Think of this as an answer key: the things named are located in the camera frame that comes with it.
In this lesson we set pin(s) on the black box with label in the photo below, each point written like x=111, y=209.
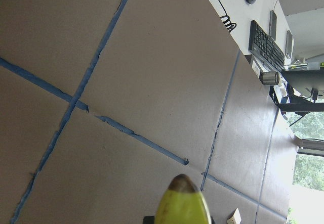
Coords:
x=257, y=66

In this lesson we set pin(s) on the metal cup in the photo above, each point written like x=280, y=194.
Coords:
x=270, y=78

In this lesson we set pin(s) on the black keyboard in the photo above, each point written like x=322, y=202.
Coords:
x=263, y=47

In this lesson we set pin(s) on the paper tag label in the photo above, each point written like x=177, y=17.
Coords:
x=235, y=219

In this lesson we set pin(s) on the black monitor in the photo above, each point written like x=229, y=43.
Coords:
x=306, y=82

